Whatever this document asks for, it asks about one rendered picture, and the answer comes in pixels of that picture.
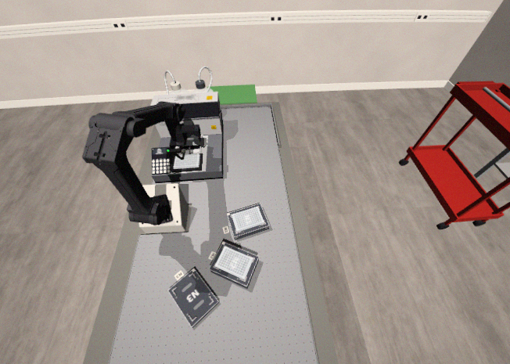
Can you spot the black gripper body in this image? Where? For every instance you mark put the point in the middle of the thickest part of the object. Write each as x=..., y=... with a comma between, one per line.
x=174, y=143

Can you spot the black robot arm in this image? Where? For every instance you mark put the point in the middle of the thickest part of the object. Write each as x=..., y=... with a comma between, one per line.
x=109, y=155

